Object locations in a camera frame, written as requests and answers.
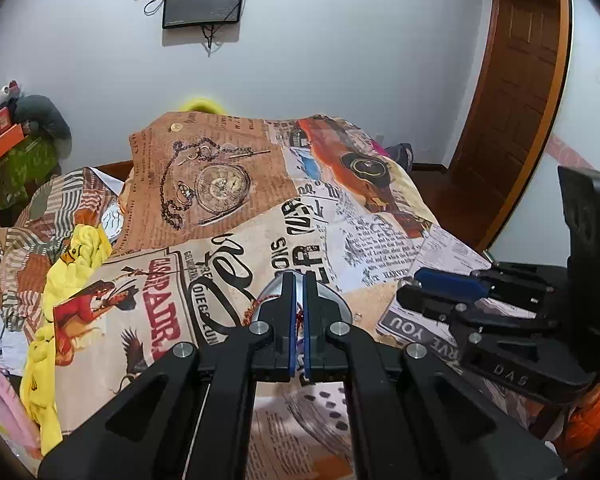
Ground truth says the yellow cloth garment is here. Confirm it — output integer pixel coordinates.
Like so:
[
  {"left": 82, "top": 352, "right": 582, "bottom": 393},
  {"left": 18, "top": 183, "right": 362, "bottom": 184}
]
[{"left": 20, "top": 224, "right": 114, "bottom": 457}]

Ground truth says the small black wall monitor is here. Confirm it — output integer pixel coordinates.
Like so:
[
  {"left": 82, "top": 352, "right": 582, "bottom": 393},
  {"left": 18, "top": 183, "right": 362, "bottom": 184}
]
[{"left": 161, "top": 0, "right": 246, "bottom": 30}]

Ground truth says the brown wooden door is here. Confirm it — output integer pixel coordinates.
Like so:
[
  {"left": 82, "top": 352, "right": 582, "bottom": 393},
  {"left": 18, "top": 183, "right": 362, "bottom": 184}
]
[{"left": 447, "top": 0, "right": 573, "bottom": 253}]

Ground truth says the yellow plastic object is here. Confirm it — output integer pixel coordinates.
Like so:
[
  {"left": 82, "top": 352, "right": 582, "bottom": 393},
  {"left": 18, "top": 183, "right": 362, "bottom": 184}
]
[{"left": 180, "top": 97, "right": 228, "bottom": 114}]

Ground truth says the pink wall sticker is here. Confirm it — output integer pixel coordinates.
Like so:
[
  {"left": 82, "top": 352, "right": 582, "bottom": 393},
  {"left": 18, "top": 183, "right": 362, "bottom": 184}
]
[{"left": 550, "top": 132, "right": 600, "bottom": 176}]

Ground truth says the dark bag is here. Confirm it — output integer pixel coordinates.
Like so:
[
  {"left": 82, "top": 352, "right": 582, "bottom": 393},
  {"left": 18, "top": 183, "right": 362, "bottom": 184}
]
[{"left": 382, "top": 142, "right": 415, "bottom": 172}]

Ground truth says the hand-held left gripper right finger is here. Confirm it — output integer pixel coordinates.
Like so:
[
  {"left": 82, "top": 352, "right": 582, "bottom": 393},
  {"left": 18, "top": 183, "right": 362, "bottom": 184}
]
[{"left": 303, "top": 271, "right": 567, "bottom": 480}]

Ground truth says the striped brown quilt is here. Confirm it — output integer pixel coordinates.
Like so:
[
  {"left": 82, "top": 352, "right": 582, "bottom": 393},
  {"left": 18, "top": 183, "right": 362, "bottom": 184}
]
[{"left": 0, "top": 165, "right": 133, "bottom": 376}]

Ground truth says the pink garment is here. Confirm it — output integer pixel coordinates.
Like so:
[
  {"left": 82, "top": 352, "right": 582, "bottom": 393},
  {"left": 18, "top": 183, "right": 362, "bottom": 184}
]
[{"left": 0, "top": 360, "right": 42, "bottom": 461}]

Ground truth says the printed newspaper pattern blanket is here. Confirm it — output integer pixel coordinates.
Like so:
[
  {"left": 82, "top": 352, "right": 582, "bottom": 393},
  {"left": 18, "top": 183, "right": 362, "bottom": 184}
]
[{"left": 50, "top": 110, "right": 561, "bottom": 480}]

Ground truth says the dark grey cloth bundle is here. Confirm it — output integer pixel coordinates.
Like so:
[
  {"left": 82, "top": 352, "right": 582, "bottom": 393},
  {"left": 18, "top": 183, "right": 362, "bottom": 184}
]
[{"left": 12, "top": 95, "right": 73, "bottom": 142}]

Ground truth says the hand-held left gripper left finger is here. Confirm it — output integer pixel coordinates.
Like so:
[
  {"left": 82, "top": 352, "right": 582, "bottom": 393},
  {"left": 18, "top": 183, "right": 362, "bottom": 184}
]
[{"left": 37, "top": 270, "right": 298, "bottom": 480}]

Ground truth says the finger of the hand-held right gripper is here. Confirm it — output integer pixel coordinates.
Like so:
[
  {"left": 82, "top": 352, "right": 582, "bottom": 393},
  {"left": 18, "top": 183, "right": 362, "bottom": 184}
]
[
  {"left": 396, "top": 285, "right": 596, "bottom": 406},
  {"left": 414, "top": 261, "right": 568, "bottom": 316}
]

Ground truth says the long orange box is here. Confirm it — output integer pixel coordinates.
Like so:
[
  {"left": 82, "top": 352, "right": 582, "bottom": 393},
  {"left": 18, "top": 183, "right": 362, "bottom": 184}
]
[{"left": 0, "top": 125, "right": 27, "bottom": 167}]

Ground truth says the green patterned cloth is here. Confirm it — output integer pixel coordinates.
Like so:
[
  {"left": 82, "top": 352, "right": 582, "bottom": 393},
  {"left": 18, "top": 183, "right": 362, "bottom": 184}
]
[{"left": 0, "top": 136, "right": 61, "bottom": 211}]

